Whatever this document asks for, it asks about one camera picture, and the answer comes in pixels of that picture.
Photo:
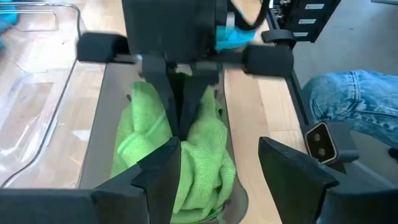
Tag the black box with white labels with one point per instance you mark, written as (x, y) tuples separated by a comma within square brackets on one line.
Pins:
[(298, 14)]

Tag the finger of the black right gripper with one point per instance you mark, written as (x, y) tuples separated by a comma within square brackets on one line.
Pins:
[(196, 90), (161, 87)]

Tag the green microfiber towel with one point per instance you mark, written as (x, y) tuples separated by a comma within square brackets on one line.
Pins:
[(205, 161)]

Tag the black table frame rail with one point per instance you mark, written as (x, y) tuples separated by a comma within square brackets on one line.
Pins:
[(298, 93)]

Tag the person's leg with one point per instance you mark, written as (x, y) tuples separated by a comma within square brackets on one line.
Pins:
[(357, 96)]

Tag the black bracket with beige face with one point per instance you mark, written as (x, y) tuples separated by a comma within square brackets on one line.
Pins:
[(320, 143)]

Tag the clear plastic basket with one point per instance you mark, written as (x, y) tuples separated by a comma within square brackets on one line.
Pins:
[(31, 102)]

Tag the blue microfiber towel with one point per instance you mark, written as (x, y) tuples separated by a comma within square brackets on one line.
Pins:
[(231, 37), (7, 18)]

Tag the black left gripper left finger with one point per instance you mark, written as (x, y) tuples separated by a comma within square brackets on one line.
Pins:
[(124, 202)]

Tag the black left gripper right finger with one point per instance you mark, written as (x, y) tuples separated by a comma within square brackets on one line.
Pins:
[(295, 180)]

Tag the grey translucent plastic basket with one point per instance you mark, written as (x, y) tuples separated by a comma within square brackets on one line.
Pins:
[(99, 124)]

